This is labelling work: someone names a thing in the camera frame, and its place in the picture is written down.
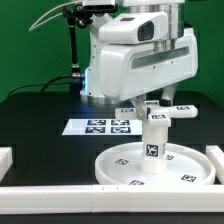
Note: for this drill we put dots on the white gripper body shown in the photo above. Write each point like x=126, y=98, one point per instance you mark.
x=127, y=71

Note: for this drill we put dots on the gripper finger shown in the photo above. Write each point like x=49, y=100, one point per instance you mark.
x=140, y=107
x=168, y=95

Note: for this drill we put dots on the white cross-shaped table base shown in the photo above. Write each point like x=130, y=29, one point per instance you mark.
x=156, y=112

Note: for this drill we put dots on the white round table top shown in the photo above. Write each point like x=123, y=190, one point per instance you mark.
x=122, y=165

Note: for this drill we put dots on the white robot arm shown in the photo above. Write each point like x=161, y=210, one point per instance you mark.
x=104, y=11

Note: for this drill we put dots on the white marker sheet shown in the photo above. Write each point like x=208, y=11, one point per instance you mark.
x=107, y=127

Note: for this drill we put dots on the white right fence bar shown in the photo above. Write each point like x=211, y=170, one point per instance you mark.
x=216, y=157

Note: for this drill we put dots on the white fence bar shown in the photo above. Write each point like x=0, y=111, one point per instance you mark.
x=216, y=157
x=101, y=198
x=6, y=160

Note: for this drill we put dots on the white front fence bar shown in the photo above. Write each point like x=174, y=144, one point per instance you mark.
x=101, y=198

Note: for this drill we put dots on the white left fence bar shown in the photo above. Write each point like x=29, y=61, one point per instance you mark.
x=6, y=160

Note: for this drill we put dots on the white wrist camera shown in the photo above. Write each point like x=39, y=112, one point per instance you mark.
x=135, y=28

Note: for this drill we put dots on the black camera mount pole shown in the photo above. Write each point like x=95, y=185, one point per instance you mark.
x=77, y=17

